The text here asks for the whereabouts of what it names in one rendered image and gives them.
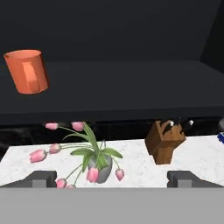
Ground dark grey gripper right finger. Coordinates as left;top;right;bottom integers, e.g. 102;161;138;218
166;170;224;189

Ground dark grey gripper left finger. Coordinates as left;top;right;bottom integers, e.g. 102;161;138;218
1;170;58;189

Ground dark open cabinet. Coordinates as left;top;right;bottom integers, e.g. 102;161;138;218
0;0;224;126

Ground wooden knife block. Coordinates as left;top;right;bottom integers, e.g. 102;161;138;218
144;118;195;165

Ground pink tulips in grey pot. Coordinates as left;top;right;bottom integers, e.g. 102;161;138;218
29;121;126;190

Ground grey round object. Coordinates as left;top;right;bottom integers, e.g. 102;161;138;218
217;117;224;132

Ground orange mug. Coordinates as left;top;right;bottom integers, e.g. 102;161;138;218
3;49;50;95

